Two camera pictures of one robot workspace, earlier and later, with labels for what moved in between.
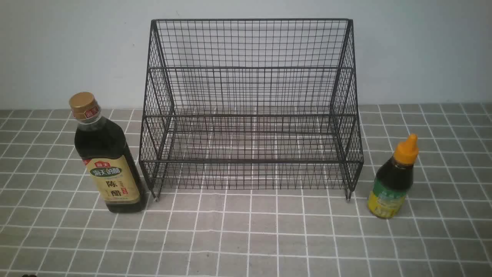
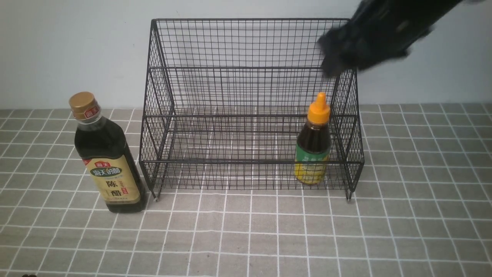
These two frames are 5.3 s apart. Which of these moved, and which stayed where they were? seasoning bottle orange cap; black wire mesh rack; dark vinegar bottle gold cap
Moved: seasoning bottle orange cap
Stayed: black wire mesh rack; dark vinegar bottle gold cap
